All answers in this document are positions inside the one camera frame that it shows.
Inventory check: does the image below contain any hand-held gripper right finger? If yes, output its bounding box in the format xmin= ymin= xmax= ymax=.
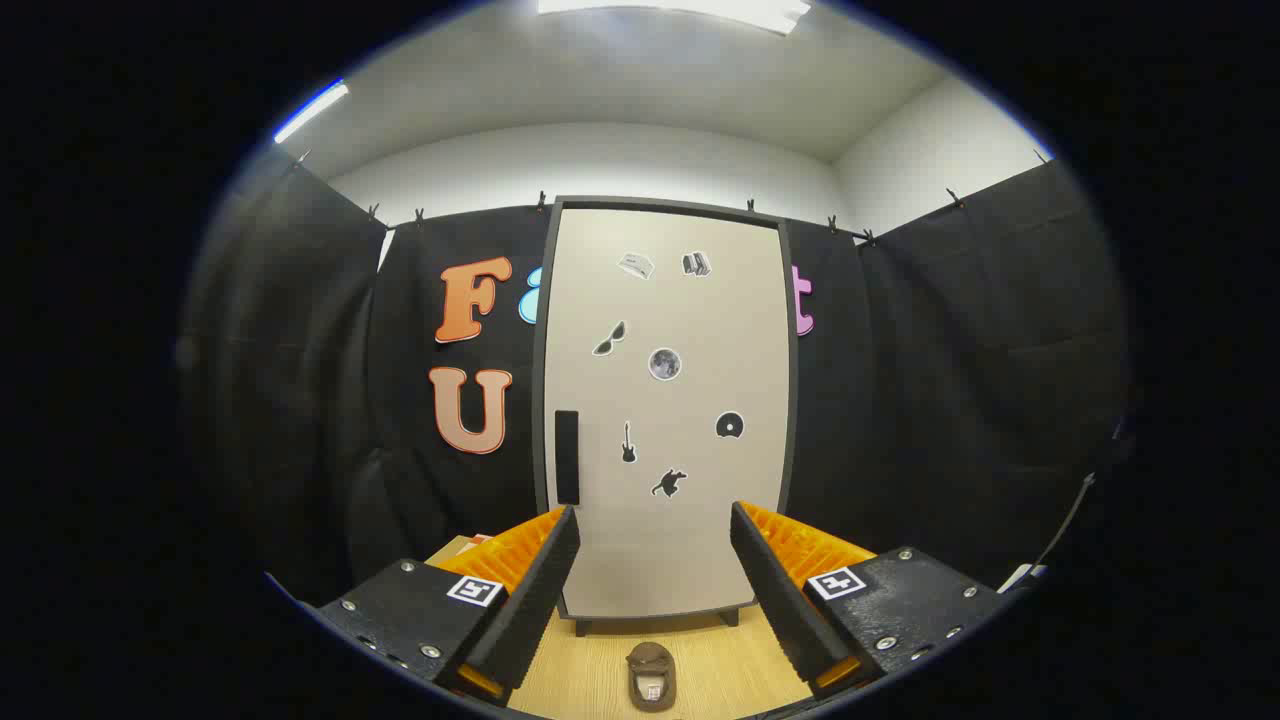
xmin=729 ymin=501 xmax=1008 ymax=701

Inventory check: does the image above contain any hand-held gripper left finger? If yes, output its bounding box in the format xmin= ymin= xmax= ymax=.
xmin=316 ymin=505 xmax=582 ymax=710

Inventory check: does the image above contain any brown felt shoe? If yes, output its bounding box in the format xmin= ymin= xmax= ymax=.
xmin=626 ymin=642 xmax=678 ymax=713

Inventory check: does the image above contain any dark grey shoe cabinet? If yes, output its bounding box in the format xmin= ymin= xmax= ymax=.
xmin=532 ymin=196 xmax=799 ymax=638

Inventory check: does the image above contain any beige orange cover book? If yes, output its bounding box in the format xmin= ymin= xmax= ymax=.
xmin=427 ymin=534 xmax=494 ymax=567

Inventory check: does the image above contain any black backdrop cloth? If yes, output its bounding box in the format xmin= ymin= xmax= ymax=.
xmin=180 ymin=150 xmax=1136 ymax=601

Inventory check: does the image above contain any narrow ceiling light strip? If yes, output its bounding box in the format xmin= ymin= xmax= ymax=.
xmin=273 ymin=82 xmax=350 ymax=145

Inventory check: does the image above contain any long ceiling light panel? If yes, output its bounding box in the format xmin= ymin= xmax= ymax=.
xmin=537 ymin=0 xmax=813 ymax=37

